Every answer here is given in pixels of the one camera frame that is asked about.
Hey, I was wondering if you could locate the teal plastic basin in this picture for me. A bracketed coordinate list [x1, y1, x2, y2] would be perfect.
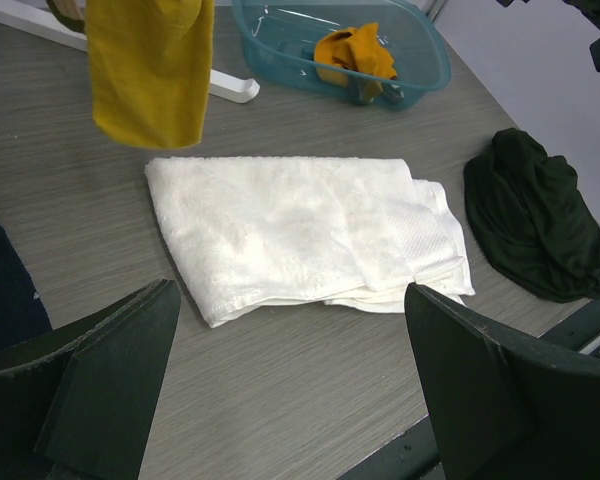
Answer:
[232, 1, 451, 110]

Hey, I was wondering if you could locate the white folded towel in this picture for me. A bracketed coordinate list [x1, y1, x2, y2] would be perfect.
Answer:
[145, 156, 474, 328]

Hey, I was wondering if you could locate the white drying rack stand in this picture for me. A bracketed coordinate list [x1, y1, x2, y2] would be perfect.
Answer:
[0, 1, 260, 103]

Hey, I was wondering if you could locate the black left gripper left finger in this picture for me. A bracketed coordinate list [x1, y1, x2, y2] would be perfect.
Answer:
[0, 279, 181, 479]

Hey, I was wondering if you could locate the black crumpled cloth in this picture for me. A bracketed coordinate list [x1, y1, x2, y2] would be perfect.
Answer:
[463, 128, 600, 303]

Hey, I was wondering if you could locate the yellow sock striped cuff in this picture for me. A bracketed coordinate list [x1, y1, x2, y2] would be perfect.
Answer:
[314, 27, 357, 87]

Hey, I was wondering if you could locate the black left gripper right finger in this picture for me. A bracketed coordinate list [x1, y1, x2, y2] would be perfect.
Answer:
[403, 282, 600, 480]

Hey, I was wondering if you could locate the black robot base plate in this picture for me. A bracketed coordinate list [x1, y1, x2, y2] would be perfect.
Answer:
[339, 294, 600, 480]

